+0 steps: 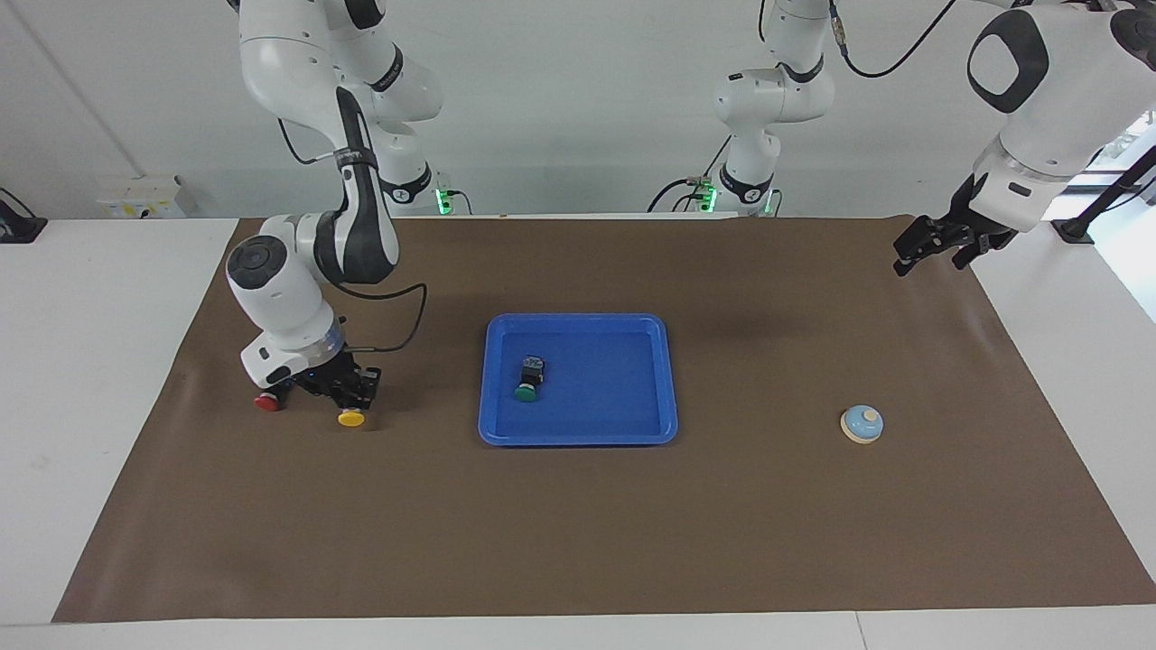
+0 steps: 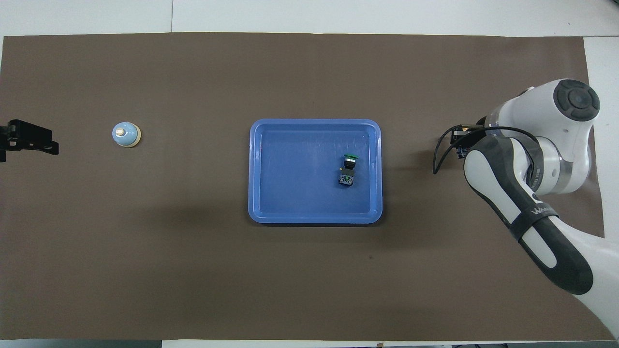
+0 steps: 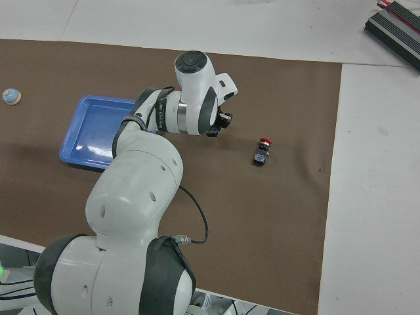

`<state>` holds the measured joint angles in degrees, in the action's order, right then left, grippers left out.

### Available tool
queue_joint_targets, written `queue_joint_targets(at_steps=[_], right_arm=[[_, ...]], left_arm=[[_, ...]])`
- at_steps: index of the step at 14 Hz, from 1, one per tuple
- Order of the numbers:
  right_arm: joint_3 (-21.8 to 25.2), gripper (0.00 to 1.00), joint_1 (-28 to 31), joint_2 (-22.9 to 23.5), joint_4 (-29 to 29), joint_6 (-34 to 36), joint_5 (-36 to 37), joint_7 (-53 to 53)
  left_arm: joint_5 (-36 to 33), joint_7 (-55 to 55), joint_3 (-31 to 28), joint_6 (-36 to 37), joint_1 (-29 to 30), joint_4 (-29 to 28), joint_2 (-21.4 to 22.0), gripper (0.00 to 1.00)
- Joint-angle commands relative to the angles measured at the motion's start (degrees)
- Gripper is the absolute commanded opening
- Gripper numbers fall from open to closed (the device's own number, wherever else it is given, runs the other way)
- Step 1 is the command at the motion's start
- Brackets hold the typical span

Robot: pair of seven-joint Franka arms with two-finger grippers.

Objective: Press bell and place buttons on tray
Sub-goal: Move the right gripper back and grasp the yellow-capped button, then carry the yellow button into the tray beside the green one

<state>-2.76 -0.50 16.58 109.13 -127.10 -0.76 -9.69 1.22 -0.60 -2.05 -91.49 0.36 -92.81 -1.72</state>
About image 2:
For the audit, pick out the brown table mat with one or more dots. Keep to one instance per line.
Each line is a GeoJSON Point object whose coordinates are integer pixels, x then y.
{"type": "Point", "coordinates": [242, 270]}

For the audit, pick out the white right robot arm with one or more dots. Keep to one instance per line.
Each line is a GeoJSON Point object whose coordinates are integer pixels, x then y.
{"type": "Point", "coordinates": [527, 111]}

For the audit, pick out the blue service bell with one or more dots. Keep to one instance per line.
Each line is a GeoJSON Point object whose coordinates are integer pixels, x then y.
{"type": "Point", "coordinates": [125, 136]}

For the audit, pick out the green push button switch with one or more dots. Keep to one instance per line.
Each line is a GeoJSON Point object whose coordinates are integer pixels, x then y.
{"type": "Point", "coordinates": [347, 171]}

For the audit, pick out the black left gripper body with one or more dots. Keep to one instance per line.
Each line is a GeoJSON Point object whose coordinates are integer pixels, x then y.
{"type": "Point", "coordinates": [17, 137]}

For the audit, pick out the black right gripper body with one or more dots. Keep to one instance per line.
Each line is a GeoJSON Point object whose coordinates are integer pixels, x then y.
{"type": "Point", "coordinates": [476, 135]}

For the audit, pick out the blue plastic tray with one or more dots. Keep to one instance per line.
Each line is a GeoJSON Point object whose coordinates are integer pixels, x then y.
{"type": "Point", "coordinates": [290, 183]}

